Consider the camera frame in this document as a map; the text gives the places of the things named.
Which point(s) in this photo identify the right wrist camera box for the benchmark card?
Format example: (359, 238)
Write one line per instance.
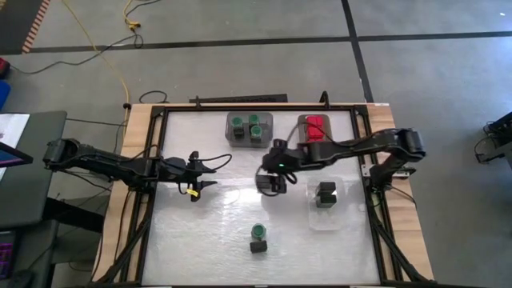
(281, 143)

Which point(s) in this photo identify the blue object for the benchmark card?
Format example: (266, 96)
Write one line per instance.
(3, 94)

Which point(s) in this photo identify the white plastic bin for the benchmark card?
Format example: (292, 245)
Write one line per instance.
(301, 128)

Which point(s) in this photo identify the dark laptop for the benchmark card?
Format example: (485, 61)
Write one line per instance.
(12, 158)

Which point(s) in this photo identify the grey translucent plastic bin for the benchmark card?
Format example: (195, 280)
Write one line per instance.
(250, 140)

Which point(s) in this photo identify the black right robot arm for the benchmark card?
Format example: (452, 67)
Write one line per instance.
(360, 150)

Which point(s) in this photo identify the keyboard with coloured keys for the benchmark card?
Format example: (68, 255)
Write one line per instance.
(5, 256)

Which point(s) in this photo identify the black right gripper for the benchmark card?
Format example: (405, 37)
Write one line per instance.
(284, 160)

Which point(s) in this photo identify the white paper sheet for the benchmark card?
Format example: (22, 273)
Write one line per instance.
(14, 124)

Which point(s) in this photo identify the black mat orange striped edge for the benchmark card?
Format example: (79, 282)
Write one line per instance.
(16, 24)

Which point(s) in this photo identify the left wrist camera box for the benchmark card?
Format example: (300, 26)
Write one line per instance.
(178, 163)

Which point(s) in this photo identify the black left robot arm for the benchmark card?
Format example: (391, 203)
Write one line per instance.
(100, 162)

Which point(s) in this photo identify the yellow tape tag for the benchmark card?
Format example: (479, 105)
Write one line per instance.
(192, 193)

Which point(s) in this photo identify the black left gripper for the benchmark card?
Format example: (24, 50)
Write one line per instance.
(172, 168)

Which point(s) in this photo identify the long black bar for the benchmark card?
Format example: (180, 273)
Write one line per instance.
(240, 98)

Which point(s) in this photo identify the black frame clamp post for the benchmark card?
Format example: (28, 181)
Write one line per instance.
(198, 105)
(325, 102)

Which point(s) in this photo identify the silver aluminium mount rail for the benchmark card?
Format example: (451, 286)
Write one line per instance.
(365, 170)

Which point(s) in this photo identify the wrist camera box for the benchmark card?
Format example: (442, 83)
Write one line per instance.
(281, 143)
(178, 163)

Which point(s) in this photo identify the clear plastic bin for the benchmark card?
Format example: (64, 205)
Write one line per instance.
(324, 218)

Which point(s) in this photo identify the red black box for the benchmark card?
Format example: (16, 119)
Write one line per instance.
(4, 68)

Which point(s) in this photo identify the black aluminium table frame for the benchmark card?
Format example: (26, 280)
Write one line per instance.
(260, 107)

